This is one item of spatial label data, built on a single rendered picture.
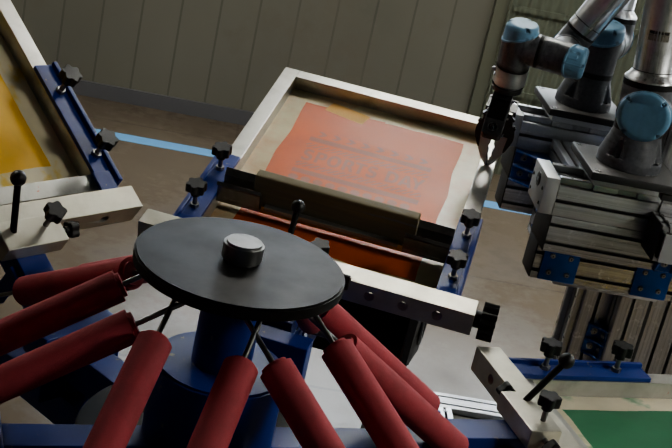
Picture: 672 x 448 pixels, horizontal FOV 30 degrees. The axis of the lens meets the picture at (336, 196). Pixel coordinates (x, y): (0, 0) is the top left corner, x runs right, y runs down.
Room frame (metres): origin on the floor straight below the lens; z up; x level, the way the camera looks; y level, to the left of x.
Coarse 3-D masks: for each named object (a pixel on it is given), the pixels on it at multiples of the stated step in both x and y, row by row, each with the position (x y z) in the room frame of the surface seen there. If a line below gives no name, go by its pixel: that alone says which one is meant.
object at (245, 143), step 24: (288, 72) 3.09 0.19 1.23; (288, 96) 3.04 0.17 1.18; (336, 96) 3.07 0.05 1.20; (360, 96) 3.06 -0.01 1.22; (384, 96) 3.06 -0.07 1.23; (264, 120) 2.84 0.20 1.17; (432, 120) 3.03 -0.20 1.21; (456, 120) 3.02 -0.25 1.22; (240, 144) 2.72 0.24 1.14; (240, 168) 2.67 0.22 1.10; (480, 168) 2.81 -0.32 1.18; (480, 192) 2.70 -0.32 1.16
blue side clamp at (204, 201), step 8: (216, 160) 2.60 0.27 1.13; (224, 160) 2.62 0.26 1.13; (232, 160) 2.63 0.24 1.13; (208, 168) 2.56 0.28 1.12; (224, 168) 2.59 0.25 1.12; (200, 176) 2.53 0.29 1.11; (208, 176) 2.55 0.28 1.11; (216, 176) 2.55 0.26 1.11; (224, 176) 2.56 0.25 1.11; (208, 184) 2.52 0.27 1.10; (216, 184) 2.52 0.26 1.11; (208, 192) 2.49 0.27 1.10; (216, 192) 2.49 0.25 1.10; (184, 200) 2.43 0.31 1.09; (192, 200) 2.45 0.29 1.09; (200, 200) 2.45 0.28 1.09; (208, 200) 2.46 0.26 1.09; (184, 208) 2.41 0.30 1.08; (192, 208) 2.42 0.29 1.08; (200, 208) 2.43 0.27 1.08; (200, 216) 2.40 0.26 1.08
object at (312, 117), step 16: (304, 112) 2.98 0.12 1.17; (320, 112) 2.99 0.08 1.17; (304, 128) 2.90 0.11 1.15; (320, 128) 2.92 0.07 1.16; (336, 128) 2.93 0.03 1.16; (352, 128) 2.95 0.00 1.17; (368, 128) 2.96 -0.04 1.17; (288, 144) 2.82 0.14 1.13; (304, 144) 2.83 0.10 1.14; (272, 160) 2.74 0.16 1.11; (288, 160) 2.75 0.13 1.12; (240, 208) 2.53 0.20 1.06; (272, 224) 2.49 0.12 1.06; (288, 224) 2.50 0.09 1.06
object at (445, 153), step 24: (384, 144) 2.90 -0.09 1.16; (408, 144) 2.92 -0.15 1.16; (432, 144) 2.94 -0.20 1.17; (456, 144) 2.96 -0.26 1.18; (432, 168) 2.83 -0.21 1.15; (432, 192) 2.73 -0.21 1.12; (432, 216) 2.63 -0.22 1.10; (336, 240) 2.48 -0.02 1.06; (360, 240) 2.49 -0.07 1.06; (360, 264) 2.41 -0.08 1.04; (384, 264) 2.42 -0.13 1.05; (408, 264) 2.44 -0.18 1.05
